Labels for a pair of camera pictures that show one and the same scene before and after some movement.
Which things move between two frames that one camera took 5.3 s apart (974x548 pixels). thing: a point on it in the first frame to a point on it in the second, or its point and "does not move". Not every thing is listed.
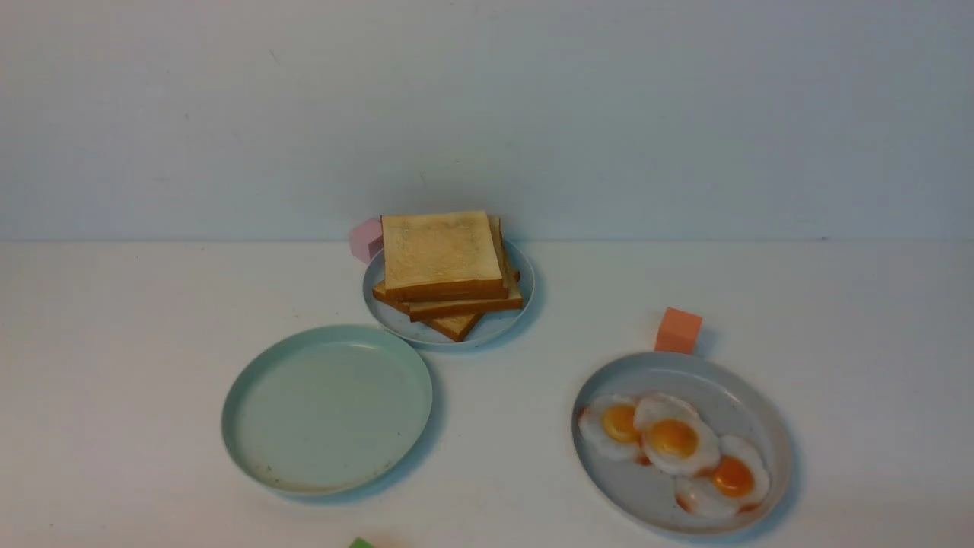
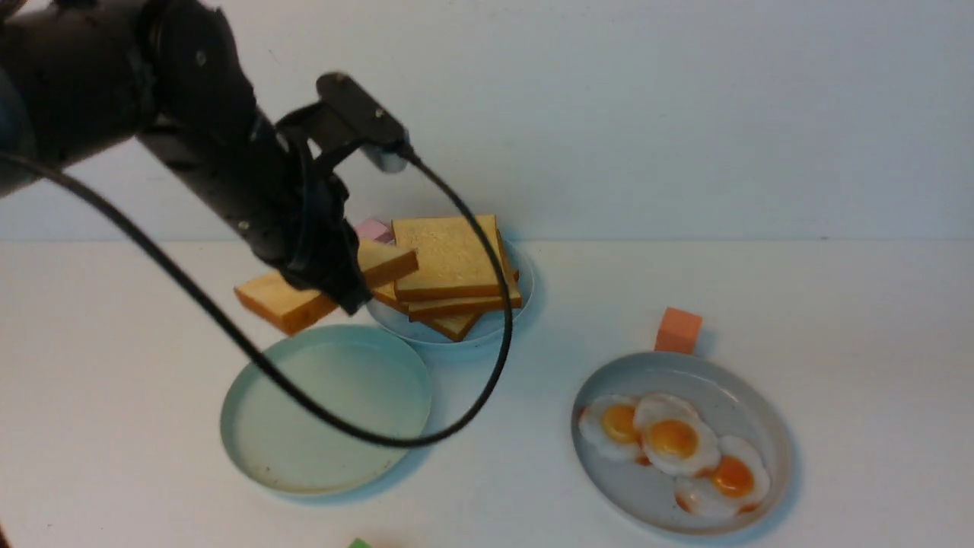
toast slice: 440,256 to 284,310
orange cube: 679,331 does not move
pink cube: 366,240 does not move
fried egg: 676,439 does not move
